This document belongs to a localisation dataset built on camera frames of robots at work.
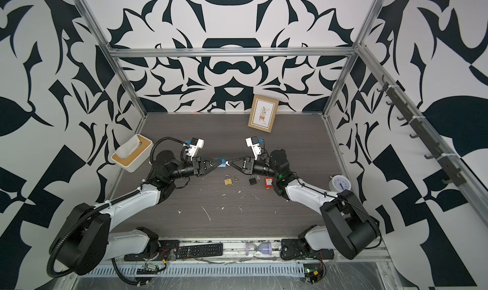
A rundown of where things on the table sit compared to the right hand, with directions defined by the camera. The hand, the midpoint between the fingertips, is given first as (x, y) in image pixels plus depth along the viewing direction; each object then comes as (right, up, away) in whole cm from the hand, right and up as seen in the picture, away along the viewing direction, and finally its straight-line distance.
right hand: (230, 165), depth 72 cm
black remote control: (-13, -32, +1) cm, 35 cm away
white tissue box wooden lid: (-49, +1, +24) cm, 55 cm away
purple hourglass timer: (+13, -31, +1) cm, 34 cm away
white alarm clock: (+49, -11, +18) cm, 54 cm away
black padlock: (+9, -11, +22) cm, 26 cm away
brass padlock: (-3, -10, +21) cm, 23 cm away
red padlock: (+17, -11, +18) cm, 27 cm away
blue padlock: (-3, 0, +1) cm, 3 cm away
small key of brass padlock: (+1, -11, +21) cm, 24 cm away
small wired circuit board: (-29, -38, -1) cm, 48 cm away
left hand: (-3, +2, -1) cm, 4 cm away
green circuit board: (+31, -39, -1) cm, 50 cm away
